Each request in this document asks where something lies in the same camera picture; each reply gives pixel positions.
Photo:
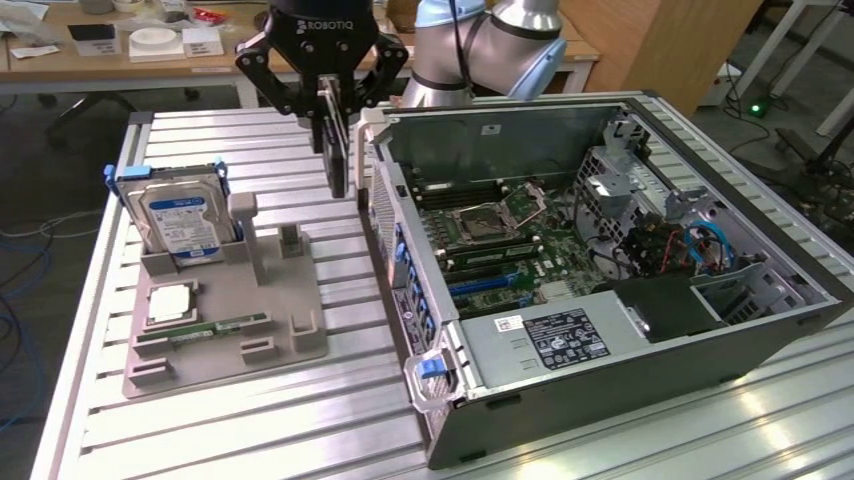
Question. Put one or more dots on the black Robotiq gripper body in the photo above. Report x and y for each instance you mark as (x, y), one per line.
(322, 45)

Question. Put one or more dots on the graphics card with metal bracket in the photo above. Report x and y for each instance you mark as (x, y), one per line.
(336, 165)

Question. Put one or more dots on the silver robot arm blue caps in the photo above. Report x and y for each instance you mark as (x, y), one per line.
(527, 20)

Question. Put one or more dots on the brown cardboard box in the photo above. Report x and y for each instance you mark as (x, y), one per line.
(400, 15)

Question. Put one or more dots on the plain white box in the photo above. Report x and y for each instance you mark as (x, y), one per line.
(201, 42)

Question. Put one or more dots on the red package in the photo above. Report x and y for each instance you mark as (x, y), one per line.
(208, 16)

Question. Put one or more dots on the white box round dish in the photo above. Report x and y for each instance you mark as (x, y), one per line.
(154, 45)

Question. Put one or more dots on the white box black top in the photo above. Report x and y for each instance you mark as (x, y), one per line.
(94, 40)

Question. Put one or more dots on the black office chair base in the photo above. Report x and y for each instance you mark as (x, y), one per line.
(86, 105)

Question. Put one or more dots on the wooden desk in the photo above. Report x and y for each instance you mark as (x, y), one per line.
(80, 66)

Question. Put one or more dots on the blue label hard drive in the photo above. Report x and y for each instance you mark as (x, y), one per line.
(132, 174)

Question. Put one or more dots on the silver hard disk blue label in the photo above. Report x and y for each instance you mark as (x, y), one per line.
(181, 225)

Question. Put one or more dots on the metal socket cover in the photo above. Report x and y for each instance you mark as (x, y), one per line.
(527, 202)

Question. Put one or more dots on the CPU socket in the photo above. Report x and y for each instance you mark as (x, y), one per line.
(480, 225)

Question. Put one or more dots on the white paper slip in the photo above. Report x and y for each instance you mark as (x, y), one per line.
(34, 51)

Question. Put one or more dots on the blue card retainer strip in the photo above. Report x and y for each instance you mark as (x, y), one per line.
(400, 250)

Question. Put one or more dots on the RAM stick with white label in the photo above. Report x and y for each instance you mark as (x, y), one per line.
(493, 253)

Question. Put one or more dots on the metal disk bay cage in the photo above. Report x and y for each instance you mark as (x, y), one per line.
(613, 190)

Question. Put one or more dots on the green motherboard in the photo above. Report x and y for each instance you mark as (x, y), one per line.
(556, 240)

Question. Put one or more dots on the grey printed parts rack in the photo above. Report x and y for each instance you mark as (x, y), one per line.
(222, 300)

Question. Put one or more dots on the wooden cabinet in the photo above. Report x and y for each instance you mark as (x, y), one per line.
(693, 50)

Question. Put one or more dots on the blue expansion slot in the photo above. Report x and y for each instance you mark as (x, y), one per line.
(483, 285)

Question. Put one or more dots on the silver CPU chip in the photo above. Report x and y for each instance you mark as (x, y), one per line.
(169, 305)

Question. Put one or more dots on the green RAM stick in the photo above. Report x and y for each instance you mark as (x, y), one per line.
(209, 330)

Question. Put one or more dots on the small silver chipset heatsink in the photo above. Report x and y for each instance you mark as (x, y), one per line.
(556, 293)

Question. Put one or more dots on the device with green light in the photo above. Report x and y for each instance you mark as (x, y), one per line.
(755, 107)

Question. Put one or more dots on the grey power supply unit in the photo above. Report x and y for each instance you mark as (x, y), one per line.
(507, 350)

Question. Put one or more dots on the blue case latch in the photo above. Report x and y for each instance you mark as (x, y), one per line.
(428, 367)

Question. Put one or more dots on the black plastic shroud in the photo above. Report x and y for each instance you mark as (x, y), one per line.
(660, 310)

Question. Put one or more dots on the open black PC case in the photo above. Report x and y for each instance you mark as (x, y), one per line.
(600, 415)

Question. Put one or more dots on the white desk frame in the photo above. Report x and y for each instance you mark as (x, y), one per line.
(759, 60)

